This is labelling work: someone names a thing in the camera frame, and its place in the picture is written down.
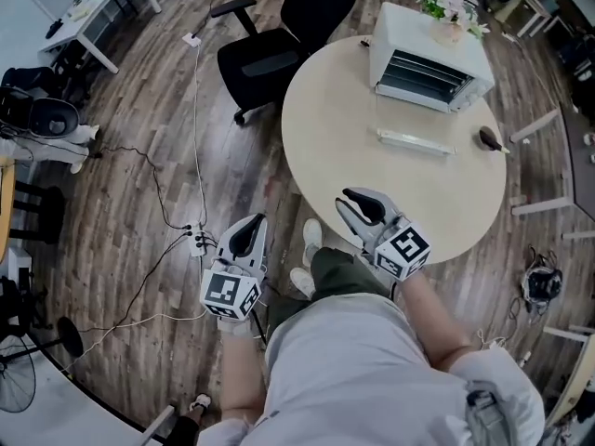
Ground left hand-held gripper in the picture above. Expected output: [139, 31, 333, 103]
[199, 212, 270, 323]

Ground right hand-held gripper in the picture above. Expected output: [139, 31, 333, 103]
[335, 186, 432, 281]

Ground metal baking tray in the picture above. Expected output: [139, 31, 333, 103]
[381, 80, 462, 106]

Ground metal wire rack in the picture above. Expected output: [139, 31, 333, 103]
[388, 58, 469, 88]

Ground white toaster oven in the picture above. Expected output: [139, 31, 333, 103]
[368, 1, 496, 158]

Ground person's left forearm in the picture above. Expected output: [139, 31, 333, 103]
[217, 316, 271, 425]

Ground person's right forearm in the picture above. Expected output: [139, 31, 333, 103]
[397, 267, 476, 372]

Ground white power strip with plugs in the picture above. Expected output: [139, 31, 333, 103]
[183, 220, 209, 258]

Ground person's white shoe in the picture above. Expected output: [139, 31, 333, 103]
[288, 267, 318, 299]
[301, 217, 324, 269]

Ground person's dark green trousers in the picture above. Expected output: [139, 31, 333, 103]
[267, 246, 392, 330]

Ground person's light grey shirt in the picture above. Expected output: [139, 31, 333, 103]
[208, 293, 546, 446]

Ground black office chair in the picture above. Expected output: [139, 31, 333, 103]
[209, 0, 359, 125]

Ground black round fan base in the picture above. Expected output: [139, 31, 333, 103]
[56, 316, 86, 358]

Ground black stool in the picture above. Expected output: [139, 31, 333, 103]
[7, 181, 67, 246]

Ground vase of pale flowers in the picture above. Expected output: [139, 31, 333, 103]
[415, 0, 491, 49]

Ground dark desk with grey legs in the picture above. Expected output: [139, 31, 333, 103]
[508, 104, 595, 243]

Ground black and white machine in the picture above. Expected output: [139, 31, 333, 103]
[0, 85, 101, 176]

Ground small white box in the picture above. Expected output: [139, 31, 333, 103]
[6, 245, 34, 279]

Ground black standing fan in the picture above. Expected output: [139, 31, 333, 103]
[0, 334, 38, 415]

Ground light wooden desk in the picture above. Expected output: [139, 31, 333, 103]
[542, 324, 595, 432]

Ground white rectangular desk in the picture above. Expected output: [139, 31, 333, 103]
[36, 0, 164, 75]

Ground pale papers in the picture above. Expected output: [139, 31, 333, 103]
[66, 0, 109, 20]

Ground black floor cable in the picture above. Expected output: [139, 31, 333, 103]
[90, 145, 190, 231]
[77, 232, 196, 335]

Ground long white cable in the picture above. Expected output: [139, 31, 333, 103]
[192, 44, 209, 231]

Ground thin white floor cable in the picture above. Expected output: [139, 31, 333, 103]
[62, 309, 209, 374]

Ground black cable bundle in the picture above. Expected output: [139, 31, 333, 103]
[509, 245, 565, 327]

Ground grey shoulder strap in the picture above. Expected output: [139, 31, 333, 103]
[464, 387, 506, 446]

